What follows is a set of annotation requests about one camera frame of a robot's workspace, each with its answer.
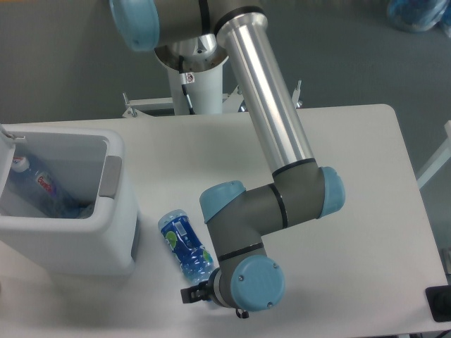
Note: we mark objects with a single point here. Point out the blue plastic bag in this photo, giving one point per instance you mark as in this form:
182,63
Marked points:
415,16

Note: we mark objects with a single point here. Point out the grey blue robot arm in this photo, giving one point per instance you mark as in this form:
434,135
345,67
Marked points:
246,279

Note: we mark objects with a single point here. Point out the white trash can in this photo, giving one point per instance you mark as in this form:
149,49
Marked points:
90,164

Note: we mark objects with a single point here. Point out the white pedestal base frame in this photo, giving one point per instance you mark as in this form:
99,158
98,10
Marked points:
231,103

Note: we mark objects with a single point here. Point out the clear bottle in trash can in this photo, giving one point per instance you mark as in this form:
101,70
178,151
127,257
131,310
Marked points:
36,184

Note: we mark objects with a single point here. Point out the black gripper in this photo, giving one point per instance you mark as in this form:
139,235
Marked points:
208,291

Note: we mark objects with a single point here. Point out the blue label plastic bottle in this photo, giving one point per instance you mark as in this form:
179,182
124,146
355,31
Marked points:
195,262

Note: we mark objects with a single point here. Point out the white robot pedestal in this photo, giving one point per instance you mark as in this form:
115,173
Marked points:
200,91

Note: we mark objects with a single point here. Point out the white frame bar right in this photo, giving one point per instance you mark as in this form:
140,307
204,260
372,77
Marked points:
439,158

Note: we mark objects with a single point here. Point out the black device at table edge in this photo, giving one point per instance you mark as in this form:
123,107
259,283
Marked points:
439,302

